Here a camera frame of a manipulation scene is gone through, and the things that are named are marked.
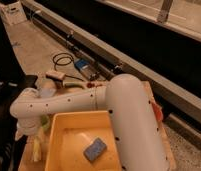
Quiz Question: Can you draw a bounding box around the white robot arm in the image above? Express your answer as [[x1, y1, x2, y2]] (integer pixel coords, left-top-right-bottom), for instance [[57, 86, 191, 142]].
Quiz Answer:
[[10, 74, 169, 171]]

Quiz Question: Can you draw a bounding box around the blue sponge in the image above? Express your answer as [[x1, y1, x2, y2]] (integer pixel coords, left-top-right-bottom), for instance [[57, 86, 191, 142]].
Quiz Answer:
[[83, 138, 107, 162]]

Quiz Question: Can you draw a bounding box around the yellow plastic tub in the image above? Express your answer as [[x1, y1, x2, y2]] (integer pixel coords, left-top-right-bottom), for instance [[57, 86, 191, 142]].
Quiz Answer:
[[45, 111, 121, 171]]

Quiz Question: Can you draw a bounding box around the green cup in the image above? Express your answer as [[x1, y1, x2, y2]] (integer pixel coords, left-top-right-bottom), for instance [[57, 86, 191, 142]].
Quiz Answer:
[[41, 115, 50, 131]]

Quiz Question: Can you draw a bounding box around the red bowl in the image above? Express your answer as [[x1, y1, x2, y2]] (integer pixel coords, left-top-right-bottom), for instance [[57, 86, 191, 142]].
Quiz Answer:
[[152, 102, 163, 122]]

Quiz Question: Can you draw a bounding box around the yellow banana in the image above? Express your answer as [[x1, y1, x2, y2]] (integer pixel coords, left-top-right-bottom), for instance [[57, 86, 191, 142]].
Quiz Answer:
[[32, 128, 45, 162]]

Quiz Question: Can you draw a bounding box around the black coiled cable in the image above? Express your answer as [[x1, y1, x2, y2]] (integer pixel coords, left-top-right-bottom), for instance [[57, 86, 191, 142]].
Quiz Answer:
[[52, 52, 86, 82]]

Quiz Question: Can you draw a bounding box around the white box with label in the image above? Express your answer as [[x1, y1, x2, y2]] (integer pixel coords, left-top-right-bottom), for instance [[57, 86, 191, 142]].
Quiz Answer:
[[0, 1, 27, 26]]

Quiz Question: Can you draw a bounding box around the red grapes bunch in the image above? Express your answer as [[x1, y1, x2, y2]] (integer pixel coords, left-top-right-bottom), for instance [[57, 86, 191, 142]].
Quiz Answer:
[[86, 82, 103, 88]]

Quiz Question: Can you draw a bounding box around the green cucumber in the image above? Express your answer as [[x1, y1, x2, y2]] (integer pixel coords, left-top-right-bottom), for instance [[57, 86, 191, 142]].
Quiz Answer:
[[63, 82, 84, 89]]

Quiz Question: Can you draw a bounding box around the blue electronic box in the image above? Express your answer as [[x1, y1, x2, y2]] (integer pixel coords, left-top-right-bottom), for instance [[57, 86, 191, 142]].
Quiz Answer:
[[74, 58, 101, 81]]

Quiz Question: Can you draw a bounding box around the black side furniture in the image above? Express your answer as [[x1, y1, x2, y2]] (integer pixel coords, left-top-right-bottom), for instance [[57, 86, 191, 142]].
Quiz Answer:
[[0, 16, 37, 171]]

